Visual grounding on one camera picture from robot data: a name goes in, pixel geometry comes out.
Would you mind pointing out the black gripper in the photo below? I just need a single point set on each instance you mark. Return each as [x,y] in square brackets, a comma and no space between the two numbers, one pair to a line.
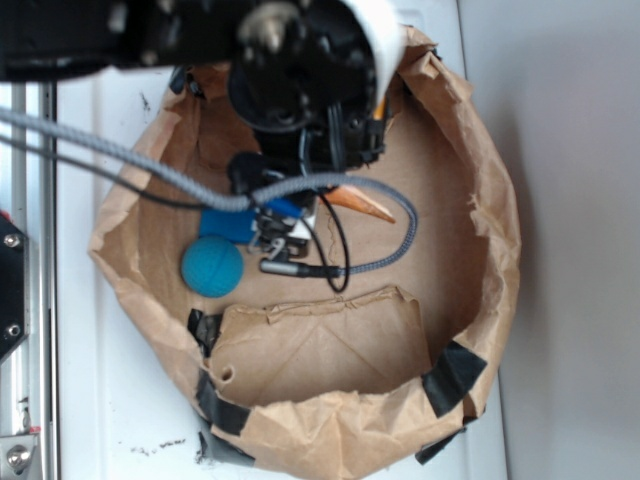
[307,117]

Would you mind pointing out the silver metal frame rail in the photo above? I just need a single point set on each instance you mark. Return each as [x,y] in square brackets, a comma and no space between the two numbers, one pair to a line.
[29,425]

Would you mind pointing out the black tape strip right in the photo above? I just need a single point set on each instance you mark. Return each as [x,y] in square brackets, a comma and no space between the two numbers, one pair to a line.
[454,374]

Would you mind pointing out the black tape patch inner left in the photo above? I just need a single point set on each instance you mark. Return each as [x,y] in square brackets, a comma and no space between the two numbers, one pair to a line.
[205,329]

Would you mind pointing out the black tape strip bottom left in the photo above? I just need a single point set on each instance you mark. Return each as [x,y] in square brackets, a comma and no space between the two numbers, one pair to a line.
[226,416]

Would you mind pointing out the black tape strip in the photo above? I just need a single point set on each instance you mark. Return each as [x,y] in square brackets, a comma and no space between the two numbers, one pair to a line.
[226,416]
[454,374]

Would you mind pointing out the brown spiral sea shell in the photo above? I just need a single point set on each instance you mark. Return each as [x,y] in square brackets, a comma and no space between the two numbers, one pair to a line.
[356,200]

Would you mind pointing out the blue textured ball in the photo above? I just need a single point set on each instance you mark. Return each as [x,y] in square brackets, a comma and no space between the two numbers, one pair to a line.
[212,267]

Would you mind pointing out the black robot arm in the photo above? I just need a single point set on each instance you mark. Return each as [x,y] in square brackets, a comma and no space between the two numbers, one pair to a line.
[56,40]

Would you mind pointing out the black metal bracket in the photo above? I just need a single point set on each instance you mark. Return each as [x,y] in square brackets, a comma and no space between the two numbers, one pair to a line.
[14,286]

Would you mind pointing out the blue rectangular block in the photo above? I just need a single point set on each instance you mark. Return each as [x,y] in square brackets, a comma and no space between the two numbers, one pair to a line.
[235,227]

